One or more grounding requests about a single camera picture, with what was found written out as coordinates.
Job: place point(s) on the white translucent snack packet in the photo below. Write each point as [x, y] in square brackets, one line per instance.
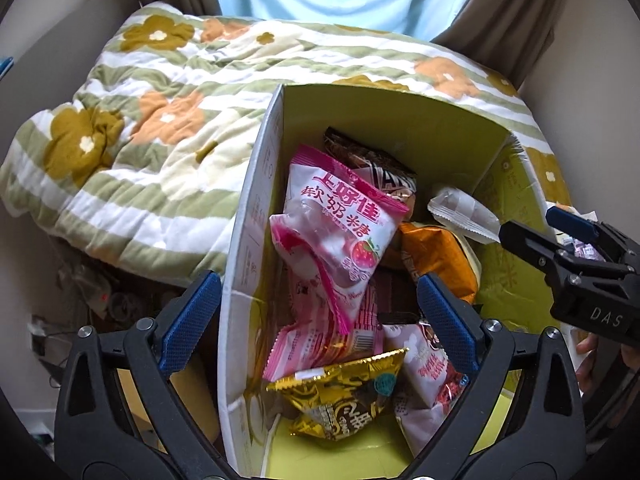
[462, 213]

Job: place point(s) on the right hand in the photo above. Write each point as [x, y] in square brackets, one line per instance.
[587, 348]

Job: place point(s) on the yellow chocolate pillow snack bag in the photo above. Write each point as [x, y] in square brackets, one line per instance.
[337, 401]

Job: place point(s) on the floral striped green quilt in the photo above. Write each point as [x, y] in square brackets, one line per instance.
[143, 168]

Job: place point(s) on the brown striped snack bag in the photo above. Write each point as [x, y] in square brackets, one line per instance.
[377, 167]

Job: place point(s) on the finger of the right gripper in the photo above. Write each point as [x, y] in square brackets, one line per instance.
[572, 225]
[545, 254]

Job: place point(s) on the pink white snack bag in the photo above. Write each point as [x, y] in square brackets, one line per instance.
[429, 384]

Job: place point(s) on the green cardboard snack box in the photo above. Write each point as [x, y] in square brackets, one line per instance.
[499, 156]

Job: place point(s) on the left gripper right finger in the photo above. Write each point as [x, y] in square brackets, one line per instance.
[480, 350]

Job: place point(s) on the orange snack bag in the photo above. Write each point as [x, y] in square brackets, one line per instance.
[435, 249]

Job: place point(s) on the brown right curtain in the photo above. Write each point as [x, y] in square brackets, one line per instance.
[507, 36]

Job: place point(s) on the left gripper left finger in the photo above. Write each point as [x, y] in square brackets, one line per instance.
[158, 347]

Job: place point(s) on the pink strawberry candy bag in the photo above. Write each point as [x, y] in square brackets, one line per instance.
[333, 230]

